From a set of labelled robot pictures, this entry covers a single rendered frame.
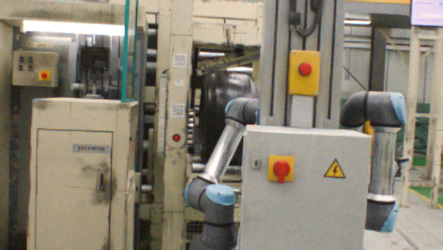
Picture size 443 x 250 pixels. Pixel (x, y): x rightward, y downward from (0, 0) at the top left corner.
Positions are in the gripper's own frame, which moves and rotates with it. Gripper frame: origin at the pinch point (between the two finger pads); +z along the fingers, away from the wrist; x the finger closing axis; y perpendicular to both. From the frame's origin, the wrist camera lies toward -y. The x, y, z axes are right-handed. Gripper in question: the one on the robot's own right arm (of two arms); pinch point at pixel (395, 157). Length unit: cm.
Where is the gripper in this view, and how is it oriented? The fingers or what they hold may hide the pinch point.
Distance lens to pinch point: 228.3
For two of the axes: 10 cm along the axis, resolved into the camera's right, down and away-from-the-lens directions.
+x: 8.7, -0.7, -4.8
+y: 0.7, 10.0, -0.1
